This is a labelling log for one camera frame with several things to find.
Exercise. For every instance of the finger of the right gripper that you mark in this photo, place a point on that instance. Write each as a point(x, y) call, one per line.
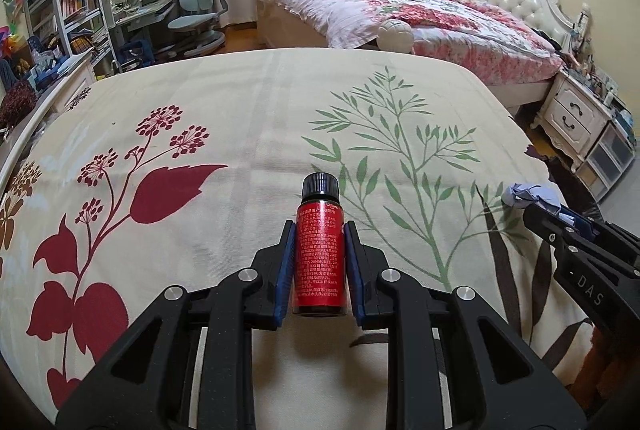
point(574, 219)
point(550, 229)

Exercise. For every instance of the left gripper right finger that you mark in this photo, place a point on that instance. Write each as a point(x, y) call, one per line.
point(453, 362)

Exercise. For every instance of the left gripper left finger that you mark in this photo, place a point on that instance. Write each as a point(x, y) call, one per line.
point(188, 352)

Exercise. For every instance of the red bottle black cap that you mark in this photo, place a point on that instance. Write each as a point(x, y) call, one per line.
point(319, 270)

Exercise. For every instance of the plastic drawer storage unit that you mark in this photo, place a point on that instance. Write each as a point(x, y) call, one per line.
point(608, 160)

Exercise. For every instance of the white nightstand with drawers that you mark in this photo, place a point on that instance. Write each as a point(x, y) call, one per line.
point(572, 117)

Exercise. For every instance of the floral cream bed sheet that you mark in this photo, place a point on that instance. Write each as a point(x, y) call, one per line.
point(179, 173)

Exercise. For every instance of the pink floral quilt bed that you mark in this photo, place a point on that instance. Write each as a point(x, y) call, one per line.
point(494, 45)

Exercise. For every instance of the light blue desk chair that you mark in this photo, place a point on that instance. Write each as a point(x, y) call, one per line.
point(199, 23)

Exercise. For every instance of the grey study desk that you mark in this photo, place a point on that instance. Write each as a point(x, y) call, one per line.
point(131, 14)

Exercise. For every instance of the white round bed post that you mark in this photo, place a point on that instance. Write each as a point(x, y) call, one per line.
point(395, 36)

